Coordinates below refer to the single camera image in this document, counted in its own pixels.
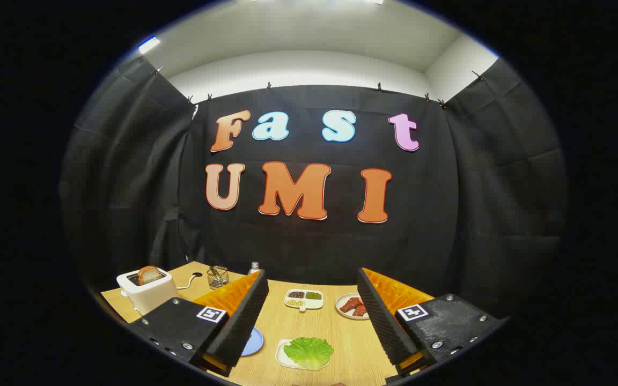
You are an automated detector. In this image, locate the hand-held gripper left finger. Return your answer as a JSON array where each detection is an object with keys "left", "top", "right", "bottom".
[{"left": 128, "top": 270, "right": 270, "bottom": 378}]

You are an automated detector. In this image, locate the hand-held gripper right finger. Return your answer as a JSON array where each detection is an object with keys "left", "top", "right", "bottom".
[{"left": 356, "top": 268, "right": 509, "bottom": 384}]

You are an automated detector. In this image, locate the green lettuce leaf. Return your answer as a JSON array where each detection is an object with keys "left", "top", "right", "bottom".
[{"left": 283, "top": 337, "right": 334, "bottom": 371}]

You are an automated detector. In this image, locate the toasted bread slice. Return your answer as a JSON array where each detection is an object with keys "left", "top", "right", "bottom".
[{"left": 138, "top": 266, "right": 162, "bottom": 286}]

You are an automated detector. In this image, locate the blue round plate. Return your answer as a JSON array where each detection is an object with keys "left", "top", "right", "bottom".
[{"left": 241, "top": 326, "right": 264, "bottom": 357}]

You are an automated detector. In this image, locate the white oval plate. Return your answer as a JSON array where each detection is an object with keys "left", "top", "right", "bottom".
[{"left": 335, "top": 293, "right": 370, "bottom": 321}]

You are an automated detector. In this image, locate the white square plate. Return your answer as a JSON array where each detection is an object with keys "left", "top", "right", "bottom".
[{"left": 275, "top": 338, "right": 332, "bottom": 370}]

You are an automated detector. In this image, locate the white divided dish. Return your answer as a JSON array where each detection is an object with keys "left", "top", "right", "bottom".
[{"left": 284, "top": 289, "right": 325, "bottom": 313}]

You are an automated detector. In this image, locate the white toaster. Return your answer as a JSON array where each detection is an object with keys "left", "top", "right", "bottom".
[{"left": 116, "top": 266, "right": 180, "bottom": 316}]

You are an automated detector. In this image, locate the black backdrop cloth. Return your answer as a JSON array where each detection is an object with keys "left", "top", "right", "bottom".
[{"left": 60, "top": 54, "right": 570, "bottom": 322}]

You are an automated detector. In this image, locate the metal wire basket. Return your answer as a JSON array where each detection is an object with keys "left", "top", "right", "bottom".
[{"left": 207, "top": 266, "right": 230, "bottom": 290}]

